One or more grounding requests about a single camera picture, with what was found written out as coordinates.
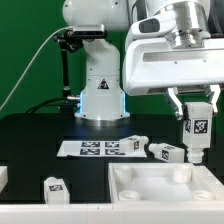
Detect white front fence rail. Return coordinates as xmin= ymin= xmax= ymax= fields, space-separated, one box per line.
xmin=0 ymin=204 xmax=224 ymax=224

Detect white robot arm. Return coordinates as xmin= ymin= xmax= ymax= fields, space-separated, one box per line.
xmin=62 ymin=0 xmax=224 ymax=123

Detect white camera cable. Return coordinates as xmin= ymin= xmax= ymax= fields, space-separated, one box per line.
xmin=0 ymin=26 xmax=74 ymax=113

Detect paper sheet with tags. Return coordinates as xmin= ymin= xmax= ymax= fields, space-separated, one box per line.
xmin=57 ymin=140 xmax=146 ymax=157

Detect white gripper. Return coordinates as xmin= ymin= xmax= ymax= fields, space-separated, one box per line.
xmin=123 ymin=38 xmax=224 ymax=120

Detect white left fence piece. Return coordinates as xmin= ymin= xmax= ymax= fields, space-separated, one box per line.
xmin=0 ymin=166 xmax=8 ymax=193

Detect white square tabletop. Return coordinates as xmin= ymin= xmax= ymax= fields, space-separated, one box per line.
xmin=108 ymin=163 xmax=224 ymax=203

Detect black camera on stand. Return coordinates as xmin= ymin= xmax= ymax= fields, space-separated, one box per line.
xmin=53 ymin=24 xmax=107 ymax=116

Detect black base cables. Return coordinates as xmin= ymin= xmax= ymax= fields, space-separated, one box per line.
xmin=25 ymin=95 xmax=82 ymax=115

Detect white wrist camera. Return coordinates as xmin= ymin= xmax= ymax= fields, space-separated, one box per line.
xmin=126 ymin=14 xmax=175 ymax=42

